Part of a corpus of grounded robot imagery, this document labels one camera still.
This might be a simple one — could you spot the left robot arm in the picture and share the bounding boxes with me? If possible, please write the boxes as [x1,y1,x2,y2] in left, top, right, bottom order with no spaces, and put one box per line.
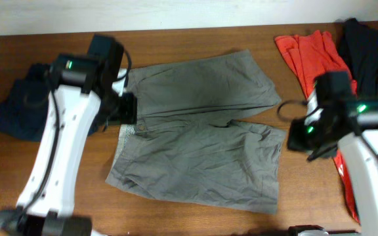
[0,34,137,236]

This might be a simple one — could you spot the black printed t-shirt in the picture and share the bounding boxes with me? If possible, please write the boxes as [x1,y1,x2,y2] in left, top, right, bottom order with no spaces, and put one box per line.
[338,18,378,99]

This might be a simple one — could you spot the red orange garment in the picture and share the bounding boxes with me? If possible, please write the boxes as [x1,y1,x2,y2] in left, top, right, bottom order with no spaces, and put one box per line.
[274,29,378,225]

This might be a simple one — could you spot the folded navy blue garment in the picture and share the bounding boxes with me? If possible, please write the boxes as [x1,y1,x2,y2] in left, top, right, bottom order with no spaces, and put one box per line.
[0,63,51,142]

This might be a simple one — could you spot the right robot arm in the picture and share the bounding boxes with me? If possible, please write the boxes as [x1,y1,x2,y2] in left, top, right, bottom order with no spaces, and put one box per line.
[287,71,378,235]

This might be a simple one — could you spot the grey shorts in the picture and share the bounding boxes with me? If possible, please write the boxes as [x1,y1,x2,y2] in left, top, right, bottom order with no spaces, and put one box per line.
[106,50,285,214]

